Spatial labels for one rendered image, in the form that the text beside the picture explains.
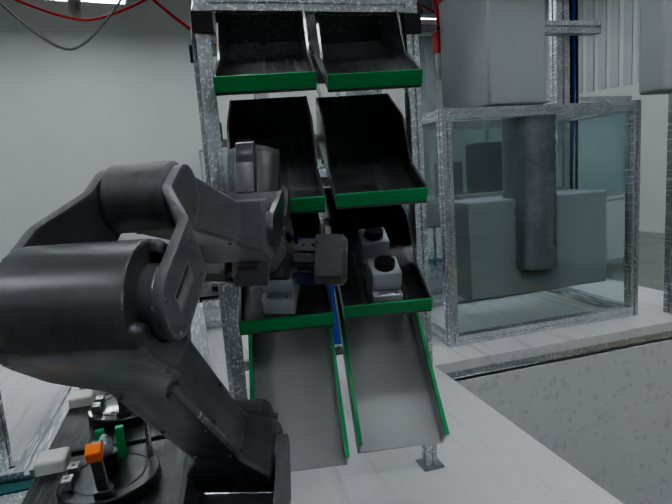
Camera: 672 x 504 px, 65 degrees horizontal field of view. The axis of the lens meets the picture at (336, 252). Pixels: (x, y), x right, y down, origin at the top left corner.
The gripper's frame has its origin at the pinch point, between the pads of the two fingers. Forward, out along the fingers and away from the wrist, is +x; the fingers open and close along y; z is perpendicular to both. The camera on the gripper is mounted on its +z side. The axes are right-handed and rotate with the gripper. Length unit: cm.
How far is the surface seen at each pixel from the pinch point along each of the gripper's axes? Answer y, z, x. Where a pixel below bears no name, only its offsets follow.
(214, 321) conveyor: 45, -5, 125
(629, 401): -94, -27, 106
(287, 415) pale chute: -0.3, -21.1, 11.6
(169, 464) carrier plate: 18.4, -29.6, 15.1
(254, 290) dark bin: 5.3, -2.7, 10.1
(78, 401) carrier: 46, -23, 36
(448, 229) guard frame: -35, 22, 80
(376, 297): -13.2, -3.7, 6.4
